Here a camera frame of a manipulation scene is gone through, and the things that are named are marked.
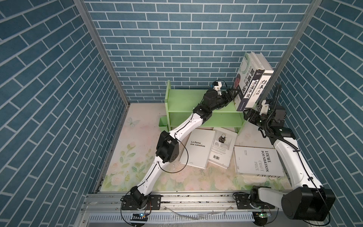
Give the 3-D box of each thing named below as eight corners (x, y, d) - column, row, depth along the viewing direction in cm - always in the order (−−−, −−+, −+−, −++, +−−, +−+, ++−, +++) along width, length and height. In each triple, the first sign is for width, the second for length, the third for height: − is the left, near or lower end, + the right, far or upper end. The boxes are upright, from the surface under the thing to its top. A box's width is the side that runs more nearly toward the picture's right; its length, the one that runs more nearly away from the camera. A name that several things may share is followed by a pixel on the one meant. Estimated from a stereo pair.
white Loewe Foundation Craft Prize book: (237, 176, 85) (240, 174, 81) (232, 149, 96) (233, 146, 93) (281, 176, 85) (285, 174, 81) (270, 149, 96) (273, 146, 93)
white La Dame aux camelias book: (180, 162, 89) (179, 158, 84) (192, 130, 106) (192, 124, 101) (205, 170, 86) (207, 167, 81) (214, 136, 102) (215, 130, 97)
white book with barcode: (207, 162, 89) (207, 160, 86) (213, 130, 105) (214, 127, 102) (232, 169, 86) (234, 167, 83) (235, 135, 102) (236, 132, 99)
